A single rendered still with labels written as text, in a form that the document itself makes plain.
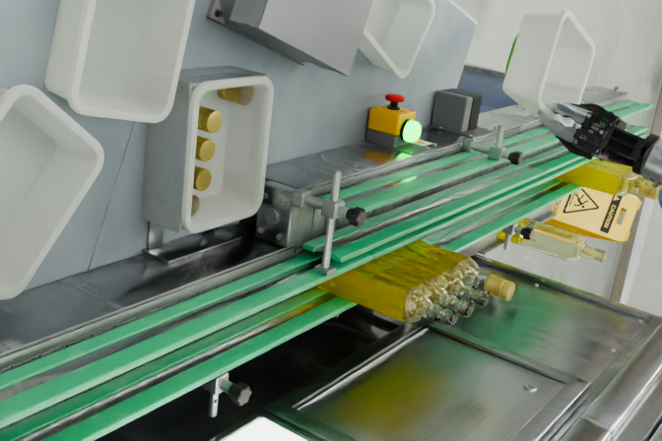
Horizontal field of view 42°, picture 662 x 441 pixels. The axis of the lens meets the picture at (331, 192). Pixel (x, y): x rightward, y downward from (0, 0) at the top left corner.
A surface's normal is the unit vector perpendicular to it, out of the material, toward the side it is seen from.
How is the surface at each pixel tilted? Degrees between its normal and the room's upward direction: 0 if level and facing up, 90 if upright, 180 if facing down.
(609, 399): 90
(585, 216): 75
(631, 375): 90
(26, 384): 90
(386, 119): 90
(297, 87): 0
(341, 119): 0
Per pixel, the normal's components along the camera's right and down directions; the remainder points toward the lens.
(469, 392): 0.11, -0.95
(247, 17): -0.51, -0.15
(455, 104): -0.58, 0.18
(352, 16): 0.81, 0.28
